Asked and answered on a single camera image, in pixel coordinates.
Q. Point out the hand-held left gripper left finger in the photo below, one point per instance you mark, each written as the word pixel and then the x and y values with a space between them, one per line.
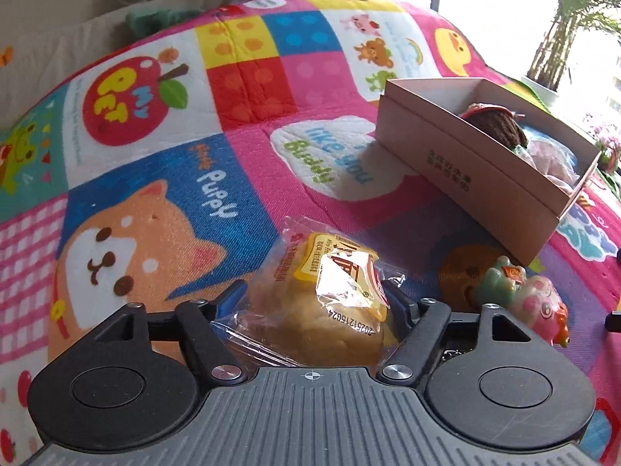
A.
pixel 230 300

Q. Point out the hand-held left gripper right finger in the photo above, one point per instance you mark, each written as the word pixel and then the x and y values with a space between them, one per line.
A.
pixel 394 302

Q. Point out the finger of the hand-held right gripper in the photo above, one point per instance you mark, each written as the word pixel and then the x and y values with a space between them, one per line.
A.
pixel 613 321

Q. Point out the bread bun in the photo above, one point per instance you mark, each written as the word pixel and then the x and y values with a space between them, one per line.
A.
pixel 315 301

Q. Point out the pink cardboard box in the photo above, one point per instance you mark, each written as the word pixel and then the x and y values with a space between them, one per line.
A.
pixel 461 174

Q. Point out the pink toy card packet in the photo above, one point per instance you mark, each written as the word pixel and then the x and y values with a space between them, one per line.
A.
pixel 553 162

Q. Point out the green pink toy figurine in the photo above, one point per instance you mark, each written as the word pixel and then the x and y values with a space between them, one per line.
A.
pixel 524 296

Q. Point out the colourful cartoon play mat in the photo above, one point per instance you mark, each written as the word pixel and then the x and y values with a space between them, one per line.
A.
pixel 242 131

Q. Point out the pink flowering plant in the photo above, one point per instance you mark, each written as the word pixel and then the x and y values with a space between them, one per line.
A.
pixel 606 141

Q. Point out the green cloth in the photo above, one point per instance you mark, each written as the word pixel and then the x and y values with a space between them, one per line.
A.
pixel 155 18

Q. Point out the tall palm plant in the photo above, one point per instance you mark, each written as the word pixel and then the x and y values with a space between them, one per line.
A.
pixel 577 19

